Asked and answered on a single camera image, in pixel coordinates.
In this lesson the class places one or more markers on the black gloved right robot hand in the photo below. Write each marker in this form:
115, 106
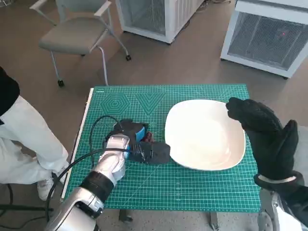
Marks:
262, 127

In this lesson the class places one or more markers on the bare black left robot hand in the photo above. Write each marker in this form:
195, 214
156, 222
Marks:
127, 127

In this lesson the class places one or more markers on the purple toy grapes bunch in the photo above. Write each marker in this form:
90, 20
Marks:
149, 137

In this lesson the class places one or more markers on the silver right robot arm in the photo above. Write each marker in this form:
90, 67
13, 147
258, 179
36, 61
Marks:
272, 207

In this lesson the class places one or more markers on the white plate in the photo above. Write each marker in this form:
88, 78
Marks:
204, 137

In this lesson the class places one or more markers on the green cutting mat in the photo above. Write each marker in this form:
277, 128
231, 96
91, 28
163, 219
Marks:
168, 187

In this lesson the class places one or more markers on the white mesh cabinet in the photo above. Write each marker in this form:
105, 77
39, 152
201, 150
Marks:
149, 16
264, 38

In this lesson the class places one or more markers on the person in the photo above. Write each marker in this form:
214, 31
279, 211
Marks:
21, 134

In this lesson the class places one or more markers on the black floor stand bar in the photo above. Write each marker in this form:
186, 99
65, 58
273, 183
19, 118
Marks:
24, 207

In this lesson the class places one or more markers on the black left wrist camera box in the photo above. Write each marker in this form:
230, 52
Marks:
156, 152

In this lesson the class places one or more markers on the black table bracket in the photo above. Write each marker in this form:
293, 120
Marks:
125, 216
214, 222

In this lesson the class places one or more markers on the grey chair with white frame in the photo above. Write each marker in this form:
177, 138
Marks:
72, 33

